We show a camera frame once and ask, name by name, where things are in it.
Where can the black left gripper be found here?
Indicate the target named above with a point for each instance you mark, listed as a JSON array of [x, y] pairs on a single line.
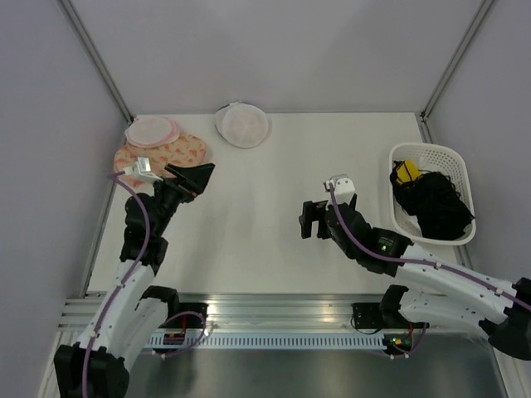
[[194, 178]]

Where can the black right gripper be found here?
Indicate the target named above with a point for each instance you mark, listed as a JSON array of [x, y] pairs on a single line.
[[314, 212]]

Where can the pink-trimmed mesh laundry bag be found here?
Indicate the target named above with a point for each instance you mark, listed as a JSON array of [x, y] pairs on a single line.
[[152, 131]]

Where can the yellow bra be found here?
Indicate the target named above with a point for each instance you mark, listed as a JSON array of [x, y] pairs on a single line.
[[404, 172]]

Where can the black lace bra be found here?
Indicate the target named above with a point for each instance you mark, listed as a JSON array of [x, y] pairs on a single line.
[[433, 200]]

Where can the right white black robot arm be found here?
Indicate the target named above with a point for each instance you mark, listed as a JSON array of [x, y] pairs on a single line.
[[494, 308]]

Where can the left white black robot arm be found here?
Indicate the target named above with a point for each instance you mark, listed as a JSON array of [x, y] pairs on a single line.
[[99, 362]]

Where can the orange floral patterned bra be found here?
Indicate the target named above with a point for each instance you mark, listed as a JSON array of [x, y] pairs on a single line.
[[186, 150]]

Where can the white mesh laundry bag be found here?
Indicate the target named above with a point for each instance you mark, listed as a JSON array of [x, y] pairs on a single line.
[[242, 125]]

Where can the white perforated plastic basket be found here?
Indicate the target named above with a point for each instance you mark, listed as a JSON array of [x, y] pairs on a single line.
[[431, 158]]

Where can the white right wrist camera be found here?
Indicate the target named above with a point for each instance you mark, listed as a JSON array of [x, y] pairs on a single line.
[[344, 189]]

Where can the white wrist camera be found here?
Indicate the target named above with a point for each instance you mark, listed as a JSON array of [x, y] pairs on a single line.
[[344, 189], [140, 172]]

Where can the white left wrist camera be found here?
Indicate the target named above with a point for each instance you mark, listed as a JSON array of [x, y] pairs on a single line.
[[140, 172]]

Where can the aluminium mounting rail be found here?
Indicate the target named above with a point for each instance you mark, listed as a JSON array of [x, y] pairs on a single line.
[[253, 312]]

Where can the white slotted cable duct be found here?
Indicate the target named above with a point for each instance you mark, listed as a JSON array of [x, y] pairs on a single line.
[[293, 341]]

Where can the left aluminium frame post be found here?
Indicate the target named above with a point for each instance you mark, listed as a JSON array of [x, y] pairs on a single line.
[[68, 8]]

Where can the aluminium frame post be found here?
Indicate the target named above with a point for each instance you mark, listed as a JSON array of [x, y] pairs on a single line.
[[68, 8], [477, 21]]

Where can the right aluminium frame post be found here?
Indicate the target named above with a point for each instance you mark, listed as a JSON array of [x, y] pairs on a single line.
[[477, 21]]

